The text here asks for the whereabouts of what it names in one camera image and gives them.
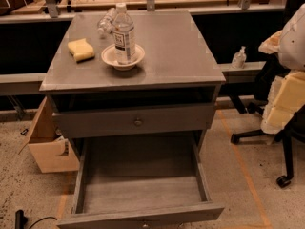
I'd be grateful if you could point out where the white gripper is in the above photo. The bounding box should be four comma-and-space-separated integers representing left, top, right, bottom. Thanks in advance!
258, 31, 305, 135

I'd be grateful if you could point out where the clear plastic bottle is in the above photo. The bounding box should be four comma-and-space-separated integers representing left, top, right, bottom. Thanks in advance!
112, 3, 135, 65
97, 8, 116, 37

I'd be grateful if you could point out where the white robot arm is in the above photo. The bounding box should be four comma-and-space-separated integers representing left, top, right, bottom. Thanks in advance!
258, 5, 305, 135

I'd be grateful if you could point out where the grey wooden drawer cabinet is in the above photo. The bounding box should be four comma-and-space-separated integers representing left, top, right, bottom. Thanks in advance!
39, 10, 227, 229

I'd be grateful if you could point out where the open grey lower drawer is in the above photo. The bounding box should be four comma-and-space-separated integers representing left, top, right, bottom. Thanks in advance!
58, 133, 224, 229

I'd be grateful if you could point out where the closed grey upper drawer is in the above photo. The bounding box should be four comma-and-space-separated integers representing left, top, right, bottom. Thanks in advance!
53, 104, 214, 138

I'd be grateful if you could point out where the lying clear plastic bottle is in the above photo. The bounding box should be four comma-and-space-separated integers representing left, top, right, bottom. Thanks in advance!
97, 8, 116, 37

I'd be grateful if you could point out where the black office chair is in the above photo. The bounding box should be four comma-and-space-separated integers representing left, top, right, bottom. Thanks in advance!
230, 0, 305, 189

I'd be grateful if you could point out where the white paper bowl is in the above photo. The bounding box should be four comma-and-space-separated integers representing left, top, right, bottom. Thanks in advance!
101, 45, 145, 71

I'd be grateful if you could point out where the yellow sponge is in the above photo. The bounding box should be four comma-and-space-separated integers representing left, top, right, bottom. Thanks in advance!
68, 38, 95, 62

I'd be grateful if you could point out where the cardboard box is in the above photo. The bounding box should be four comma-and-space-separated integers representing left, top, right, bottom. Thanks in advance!
20, 97, 79, 173

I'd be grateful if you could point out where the black cable plug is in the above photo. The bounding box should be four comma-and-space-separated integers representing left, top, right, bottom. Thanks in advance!
14, 209, 56, 229

